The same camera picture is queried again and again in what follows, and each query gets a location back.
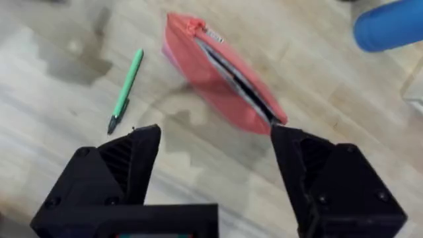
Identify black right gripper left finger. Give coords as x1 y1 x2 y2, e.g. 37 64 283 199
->
29 124 162 238

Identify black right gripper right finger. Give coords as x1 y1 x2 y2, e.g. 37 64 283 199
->
270 124 408 238

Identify red zip bag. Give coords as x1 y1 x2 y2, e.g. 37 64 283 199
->
161 12 288 136

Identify green pen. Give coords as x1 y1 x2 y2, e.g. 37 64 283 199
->
106 48 145 136

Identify blue cylinder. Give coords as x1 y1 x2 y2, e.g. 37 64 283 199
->
352 0 423 54

